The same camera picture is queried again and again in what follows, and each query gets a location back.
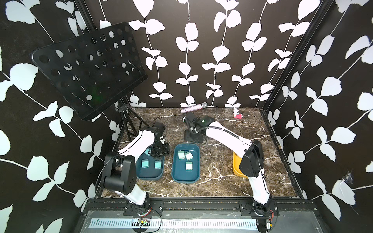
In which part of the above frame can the teal storage box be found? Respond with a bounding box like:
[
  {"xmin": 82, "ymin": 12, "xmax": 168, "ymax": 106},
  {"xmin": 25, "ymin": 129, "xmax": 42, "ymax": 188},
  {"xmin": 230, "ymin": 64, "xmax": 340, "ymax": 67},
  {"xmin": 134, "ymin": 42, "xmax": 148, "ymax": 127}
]
[
  {"xmin": 172, "ymin": 143, "xmax": 201, "ymax": 183},
  {"xmin": 136, "ymin": 152, "xmax": 164, "ymax": 181}
]

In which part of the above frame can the mint green plug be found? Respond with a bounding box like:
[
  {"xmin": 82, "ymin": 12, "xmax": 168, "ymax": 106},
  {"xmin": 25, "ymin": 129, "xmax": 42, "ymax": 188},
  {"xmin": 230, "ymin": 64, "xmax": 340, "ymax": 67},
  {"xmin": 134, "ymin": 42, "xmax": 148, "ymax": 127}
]
[
  {"xmin": 178, "ymin": 150, "xmax": 185, "ymax": 160},
  {"xmin": 186, "ymin": 162, "xmax": 193, "ymax": 171},
  {"xmin": 185, "ymin": 151, "xmax": 193, "ymax": 161}
]

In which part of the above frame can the yellow storage box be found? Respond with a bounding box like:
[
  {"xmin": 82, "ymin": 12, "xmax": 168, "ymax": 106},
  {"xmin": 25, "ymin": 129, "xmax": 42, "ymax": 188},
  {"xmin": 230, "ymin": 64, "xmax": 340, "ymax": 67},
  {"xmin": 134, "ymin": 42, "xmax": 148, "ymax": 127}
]
[{"xmin": 233, "ymin": 152, "xmax": 248, "ymax": 179}]

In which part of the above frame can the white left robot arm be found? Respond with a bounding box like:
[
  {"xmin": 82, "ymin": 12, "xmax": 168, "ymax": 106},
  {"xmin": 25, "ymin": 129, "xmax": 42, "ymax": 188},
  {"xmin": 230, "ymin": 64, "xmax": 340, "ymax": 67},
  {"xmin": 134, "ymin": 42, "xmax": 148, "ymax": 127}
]
[{"xmin": 96, "ymin": 122, "xmax": 170, "ymax": 208}]

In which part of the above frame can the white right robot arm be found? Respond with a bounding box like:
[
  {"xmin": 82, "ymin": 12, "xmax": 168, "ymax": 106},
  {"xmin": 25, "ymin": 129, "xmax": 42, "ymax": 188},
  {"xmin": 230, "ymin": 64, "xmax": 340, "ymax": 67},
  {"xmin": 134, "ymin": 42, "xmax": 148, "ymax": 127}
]
[{"xmin": 183, "ymin": 112, "xmax": 271, "ymax": 208}]

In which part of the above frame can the pink white small box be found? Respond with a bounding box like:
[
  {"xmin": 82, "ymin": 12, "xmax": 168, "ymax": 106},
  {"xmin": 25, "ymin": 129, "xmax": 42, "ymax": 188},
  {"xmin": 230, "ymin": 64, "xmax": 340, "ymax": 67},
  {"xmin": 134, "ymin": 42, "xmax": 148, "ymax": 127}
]
[{"xmin": 233, "ymin": 108, "xmax": 243, "ymax": 119}]

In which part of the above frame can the black music stand tripod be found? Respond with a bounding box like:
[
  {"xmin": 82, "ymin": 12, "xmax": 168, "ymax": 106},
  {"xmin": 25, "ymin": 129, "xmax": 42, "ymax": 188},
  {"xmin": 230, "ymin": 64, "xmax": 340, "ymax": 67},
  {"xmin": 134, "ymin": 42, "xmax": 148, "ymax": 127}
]
[{"xmin": 117, "ymin": 100, "xmax": 149, "ymax": 142}]

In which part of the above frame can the black perforated music stand desk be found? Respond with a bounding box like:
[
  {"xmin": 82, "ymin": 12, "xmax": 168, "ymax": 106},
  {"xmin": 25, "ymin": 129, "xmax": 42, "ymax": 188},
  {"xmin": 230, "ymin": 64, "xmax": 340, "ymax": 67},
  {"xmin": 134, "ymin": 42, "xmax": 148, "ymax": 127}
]
[{"xmin": 31, "ymin": 22, "xmax": 148, "ymax": 121}]

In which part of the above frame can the black front rail frame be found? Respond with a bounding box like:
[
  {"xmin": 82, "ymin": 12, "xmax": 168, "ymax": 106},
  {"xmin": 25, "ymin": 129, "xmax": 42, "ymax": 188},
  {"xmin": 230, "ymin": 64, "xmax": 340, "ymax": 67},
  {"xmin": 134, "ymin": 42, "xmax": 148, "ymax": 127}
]
[{"xmin": 75, "ymin": 197, "xmax": 330, "ymax": 233}]

